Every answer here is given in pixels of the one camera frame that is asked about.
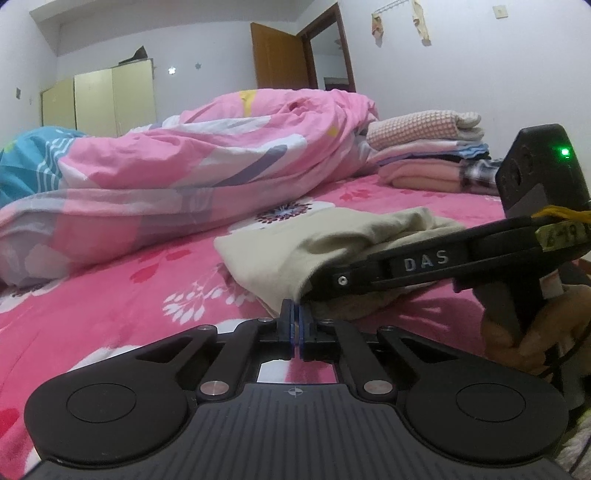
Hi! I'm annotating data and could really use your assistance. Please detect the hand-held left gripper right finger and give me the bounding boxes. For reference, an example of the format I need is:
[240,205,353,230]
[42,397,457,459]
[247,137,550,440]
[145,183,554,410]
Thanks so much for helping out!
[297,301,463,403]

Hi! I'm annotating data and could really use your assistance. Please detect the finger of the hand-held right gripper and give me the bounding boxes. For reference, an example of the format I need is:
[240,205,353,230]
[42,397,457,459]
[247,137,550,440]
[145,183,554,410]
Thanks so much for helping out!
[308,252,385,304]

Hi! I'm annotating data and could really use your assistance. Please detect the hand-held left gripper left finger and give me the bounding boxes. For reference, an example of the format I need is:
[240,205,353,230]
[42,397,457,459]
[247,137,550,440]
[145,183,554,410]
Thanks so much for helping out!
[135,299,296,403]

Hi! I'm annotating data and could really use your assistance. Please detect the beige pants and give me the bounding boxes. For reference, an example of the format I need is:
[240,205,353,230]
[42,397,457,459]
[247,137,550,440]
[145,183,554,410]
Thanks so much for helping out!
[215,206,468,325]

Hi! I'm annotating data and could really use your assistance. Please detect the stack of folded clothes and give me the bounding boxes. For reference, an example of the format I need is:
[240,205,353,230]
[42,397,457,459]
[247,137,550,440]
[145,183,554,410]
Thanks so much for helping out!
[365,109,507,195]

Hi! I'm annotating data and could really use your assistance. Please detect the person's right hand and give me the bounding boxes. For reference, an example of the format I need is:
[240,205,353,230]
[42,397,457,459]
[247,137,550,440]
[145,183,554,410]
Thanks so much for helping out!
[480,284,591,378]

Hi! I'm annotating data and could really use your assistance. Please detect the pink floral fleece blanket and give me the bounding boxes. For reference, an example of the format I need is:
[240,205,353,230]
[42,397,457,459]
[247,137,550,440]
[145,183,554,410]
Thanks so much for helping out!
[0,173,591,480]

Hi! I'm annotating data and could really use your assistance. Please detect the pink and teal floral duvet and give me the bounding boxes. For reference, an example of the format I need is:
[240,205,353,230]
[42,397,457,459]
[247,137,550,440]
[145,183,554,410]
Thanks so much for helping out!
[0,88,380,288]

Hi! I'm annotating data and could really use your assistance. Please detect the hanging yellowish cloth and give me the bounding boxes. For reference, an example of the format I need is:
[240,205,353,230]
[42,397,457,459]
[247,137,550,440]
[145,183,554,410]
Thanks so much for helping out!
[410,0,430,46]
[370,11,387,47]

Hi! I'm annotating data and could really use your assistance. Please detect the brown wooden door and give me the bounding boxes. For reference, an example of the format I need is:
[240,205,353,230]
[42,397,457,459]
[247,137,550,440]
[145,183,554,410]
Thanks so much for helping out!
[250,22,319,91]

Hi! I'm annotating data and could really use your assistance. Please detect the cream wardrobe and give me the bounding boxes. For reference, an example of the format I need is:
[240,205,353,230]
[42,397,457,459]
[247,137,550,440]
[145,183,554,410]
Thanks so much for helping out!
[41,60,158,138]

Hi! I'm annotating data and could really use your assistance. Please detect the dark object atop wardrobe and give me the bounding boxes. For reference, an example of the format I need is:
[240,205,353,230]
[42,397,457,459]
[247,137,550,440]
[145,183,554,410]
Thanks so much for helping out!
[117,45,153,66]

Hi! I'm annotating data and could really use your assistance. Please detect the brown door frame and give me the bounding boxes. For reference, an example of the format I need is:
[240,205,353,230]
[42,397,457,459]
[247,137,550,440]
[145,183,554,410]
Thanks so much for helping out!
[298,2,357,96]

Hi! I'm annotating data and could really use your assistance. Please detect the wall hook rack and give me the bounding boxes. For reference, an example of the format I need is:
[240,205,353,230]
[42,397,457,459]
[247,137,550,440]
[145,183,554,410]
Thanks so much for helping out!
[374,0,413,15]

